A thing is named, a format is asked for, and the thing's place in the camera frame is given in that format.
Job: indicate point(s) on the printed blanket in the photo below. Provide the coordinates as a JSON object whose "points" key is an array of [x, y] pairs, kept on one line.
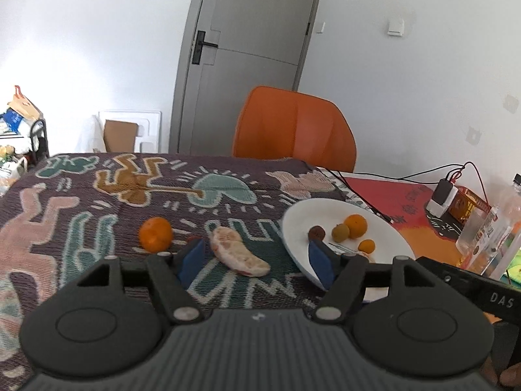
{"points": [[81, 211]]}

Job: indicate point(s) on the large orange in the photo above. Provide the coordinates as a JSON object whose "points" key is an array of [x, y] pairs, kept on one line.
{"points": [[155, 233], [355, 225]]}

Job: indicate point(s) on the small orange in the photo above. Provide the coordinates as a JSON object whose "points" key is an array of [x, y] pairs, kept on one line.
{"points": [[366, 246]]}

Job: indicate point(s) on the cardboard box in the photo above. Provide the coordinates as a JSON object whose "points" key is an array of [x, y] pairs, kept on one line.
{"points": [[120, 136]]}

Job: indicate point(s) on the clear plastic bag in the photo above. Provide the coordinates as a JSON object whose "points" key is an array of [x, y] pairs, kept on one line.
{"points": [[91, 136]]}

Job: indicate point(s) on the blue packet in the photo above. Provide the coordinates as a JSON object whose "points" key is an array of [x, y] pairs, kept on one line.
{"points": [[10, 122]]}

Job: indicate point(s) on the white foam panel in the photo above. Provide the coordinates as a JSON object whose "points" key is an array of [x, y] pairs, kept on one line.
{"points": [[150, 130]]}

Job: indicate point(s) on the clear plastic bottle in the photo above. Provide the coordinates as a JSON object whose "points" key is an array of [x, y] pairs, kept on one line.
{"points": [[508, 211]]}

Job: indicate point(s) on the white plate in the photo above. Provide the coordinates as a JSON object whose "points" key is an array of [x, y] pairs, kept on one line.
{"points": [[301, 220]]}

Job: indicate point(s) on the red orange cloth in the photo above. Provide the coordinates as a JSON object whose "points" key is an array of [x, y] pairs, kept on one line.
{"points": [[390, 195]]}

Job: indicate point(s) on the small dark red fruit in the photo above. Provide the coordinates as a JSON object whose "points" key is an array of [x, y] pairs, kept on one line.
{"points": [[316, 233]]}

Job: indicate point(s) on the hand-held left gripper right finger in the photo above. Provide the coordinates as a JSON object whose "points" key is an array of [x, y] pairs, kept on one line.
{"points": [[319, 264]]}

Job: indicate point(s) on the grey door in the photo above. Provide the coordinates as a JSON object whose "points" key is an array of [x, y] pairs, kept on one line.
{"points": [[244, 89]]}

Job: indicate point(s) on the small olive green fruit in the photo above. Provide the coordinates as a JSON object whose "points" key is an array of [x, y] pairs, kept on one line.
{"points": [[340, 232]]}

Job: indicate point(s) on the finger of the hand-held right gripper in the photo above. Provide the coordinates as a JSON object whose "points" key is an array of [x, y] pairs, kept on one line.
{"points": [[452, 279]]}

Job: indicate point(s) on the white light switch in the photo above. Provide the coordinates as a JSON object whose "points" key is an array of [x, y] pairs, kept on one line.
{"points": [[395, 27]]}

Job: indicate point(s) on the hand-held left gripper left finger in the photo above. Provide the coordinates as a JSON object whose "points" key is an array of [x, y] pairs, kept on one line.
{"points": [[191, 260]]}

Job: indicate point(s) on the orange chair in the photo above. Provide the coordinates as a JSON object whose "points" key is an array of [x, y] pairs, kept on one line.
{"points": [[293, 130]]}

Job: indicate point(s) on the small orange box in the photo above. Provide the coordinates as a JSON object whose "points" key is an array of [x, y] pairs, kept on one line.
{"points": [[468, 205]]}

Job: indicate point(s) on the brown paper bag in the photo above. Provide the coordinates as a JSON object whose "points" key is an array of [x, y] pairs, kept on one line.
{"points": [[22, 104]]}

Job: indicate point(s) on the white black charger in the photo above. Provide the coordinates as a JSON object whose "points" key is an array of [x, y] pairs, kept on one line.
{"points": [[441, 195]]}

